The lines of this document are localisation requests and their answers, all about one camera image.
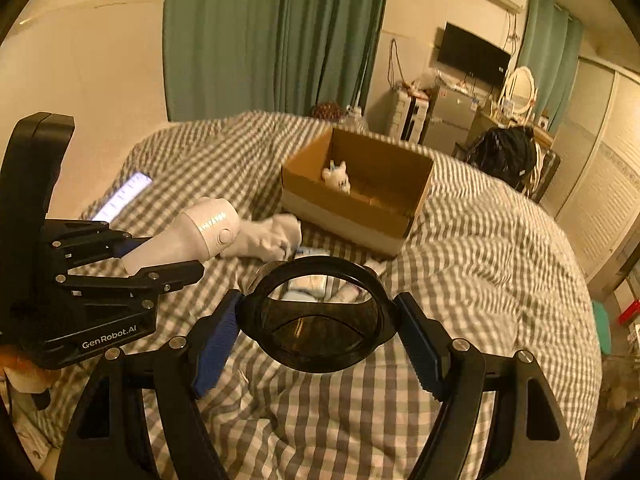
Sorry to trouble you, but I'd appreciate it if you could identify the black bag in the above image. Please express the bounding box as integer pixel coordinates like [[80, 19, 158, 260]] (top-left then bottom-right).
[[469, 126, 537, 192]]

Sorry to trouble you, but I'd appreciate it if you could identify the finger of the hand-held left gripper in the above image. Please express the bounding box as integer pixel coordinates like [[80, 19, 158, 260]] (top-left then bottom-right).
[[54, 229, 154, 262], [62, 259, 206, 307]]

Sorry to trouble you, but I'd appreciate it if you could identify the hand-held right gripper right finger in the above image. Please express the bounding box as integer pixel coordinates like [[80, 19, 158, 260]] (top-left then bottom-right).
[[394, 292, 584, 480]]

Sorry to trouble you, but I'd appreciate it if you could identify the white crumpled cloth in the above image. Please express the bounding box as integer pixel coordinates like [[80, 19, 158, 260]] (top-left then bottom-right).
[[220, 213, 304, 262]]

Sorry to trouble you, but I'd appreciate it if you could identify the green curtain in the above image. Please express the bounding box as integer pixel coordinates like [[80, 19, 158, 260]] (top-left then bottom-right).
[[515, 0, 585, 133], [162, 0, 393, 122]]

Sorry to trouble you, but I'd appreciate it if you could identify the white plush toy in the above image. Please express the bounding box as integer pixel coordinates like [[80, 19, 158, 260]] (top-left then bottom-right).
[[321, 160, 352, 194]]

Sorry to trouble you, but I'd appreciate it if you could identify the white oval mirror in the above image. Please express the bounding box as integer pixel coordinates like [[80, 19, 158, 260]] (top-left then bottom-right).
[[501, 66, 537, 117]]

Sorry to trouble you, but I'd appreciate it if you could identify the black round transparent case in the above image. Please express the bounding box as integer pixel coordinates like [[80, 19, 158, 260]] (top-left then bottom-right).
[[239, 256, 402, 374]]

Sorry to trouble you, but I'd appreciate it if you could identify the white hair dryer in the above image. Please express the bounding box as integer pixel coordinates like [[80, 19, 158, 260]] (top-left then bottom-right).
[[121, 197, 242, 279]]

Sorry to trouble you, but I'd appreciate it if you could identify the grey checked blanket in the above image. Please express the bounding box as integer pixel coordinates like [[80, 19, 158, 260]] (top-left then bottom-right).
[[65, 110, 604, 480]]

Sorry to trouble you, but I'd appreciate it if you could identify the white tube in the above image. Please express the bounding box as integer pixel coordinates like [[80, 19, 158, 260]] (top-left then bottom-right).
[[334, 282, 372, 304]]

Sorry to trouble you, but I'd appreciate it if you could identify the grey small fridge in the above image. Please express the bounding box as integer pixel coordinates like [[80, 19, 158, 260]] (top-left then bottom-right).
[[421, 86, 482, 157]]

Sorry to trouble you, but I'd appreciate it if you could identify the white soft packet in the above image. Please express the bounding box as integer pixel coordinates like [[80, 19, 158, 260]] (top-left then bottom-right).
[[284, 275, 329, 302]]

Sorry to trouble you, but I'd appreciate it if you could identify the cardboard box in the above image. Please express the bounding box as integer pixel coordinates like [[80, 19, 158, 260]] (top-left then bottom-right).
[[280, 127, 436, 259]]

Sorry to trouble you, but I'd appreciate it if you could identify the white sliding wardrobe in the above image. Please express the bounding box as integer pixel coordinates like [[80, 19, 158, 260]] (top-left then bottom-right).
[[539, 55, 640, 283]]

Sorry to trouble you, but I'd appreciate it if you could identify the white ruler strip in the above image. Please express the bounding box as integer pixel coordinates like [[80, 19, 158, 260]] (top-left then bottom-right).
[[91, 172, 153, 224]]

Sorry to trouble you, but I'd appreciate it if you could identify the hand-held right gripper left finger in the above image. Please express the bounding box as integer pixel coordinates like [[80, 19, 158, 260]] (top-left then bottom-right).
[[55, 289, 246, 480]]

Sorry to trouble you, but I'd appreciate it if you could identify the brown round basket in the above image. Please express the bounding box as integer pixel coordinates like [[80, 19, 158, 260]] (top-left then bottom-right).
[[310, 102, 347, 122]]

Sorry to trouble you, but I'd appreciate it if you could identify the black wall television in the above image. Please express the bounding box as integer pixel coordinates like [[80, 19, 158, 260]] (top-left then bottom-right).
[[436, 22, 512, 87]]

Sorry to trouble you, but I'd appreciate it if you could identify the white drawer unit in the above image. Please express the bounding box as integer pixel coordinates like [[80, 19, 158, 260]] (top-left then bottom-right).
[[389, 86, 431, 142]]

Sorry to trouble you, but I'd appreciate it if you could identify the person's left hand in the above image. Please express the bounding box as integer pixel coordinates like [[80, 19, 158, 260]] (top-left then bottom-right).
[[2, 355, 52, 395]]

